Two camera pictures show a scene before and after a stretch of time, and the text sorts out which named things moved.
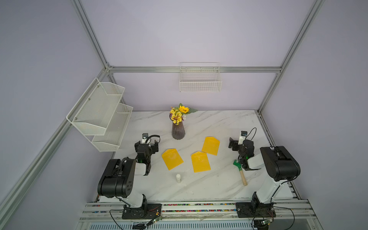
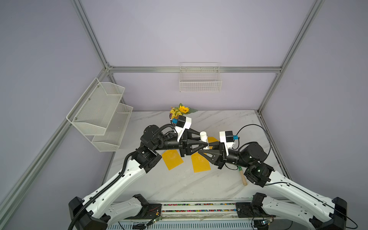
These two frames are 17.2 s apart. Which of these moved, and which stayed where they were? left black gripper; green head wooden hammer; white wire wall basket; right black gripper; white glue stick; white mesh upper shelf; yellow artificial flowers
Moved: right black gripper; left black gripper; white glue stick
Stayed: white mesh upper shelf; yellow artificial flowers; white wire wall basket; green head wooden hammer
